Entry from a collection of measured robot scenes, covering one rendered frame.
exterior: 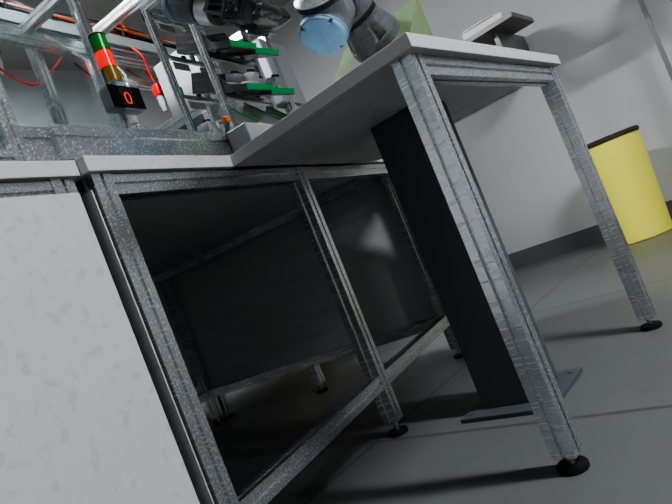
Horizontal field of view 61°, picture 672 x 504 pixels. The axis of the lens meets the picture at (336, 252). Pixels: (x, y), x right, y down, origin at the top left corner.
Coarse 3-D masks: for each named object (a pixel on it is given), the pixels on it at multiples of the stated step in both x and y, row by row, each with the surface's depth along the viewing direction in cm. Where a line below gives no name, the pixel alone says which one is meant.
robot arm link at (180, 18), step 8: (168, 0) 143; (176, 0) 142; (184, 0) 142; (192, 0) 141; (168, 8) 145; (176, 8) 143; (184, 8) 143; (192, 8) 142; (168, 16) 147; (176, 16) 146; (184, 16) 144; (192, 16) 143
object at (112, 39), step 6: (108, 36) 308; (114, 36) 312; (120, 36) 317; (108, 42) 307; (114, 42) 311; (120, 42) 315; (126, 42) 319; (132, 42) 323; (138, 42) 328; (144, 42) 332; (138, 48) 326; (144, 48) 330; (150, 48) 335; (168, 48) 350
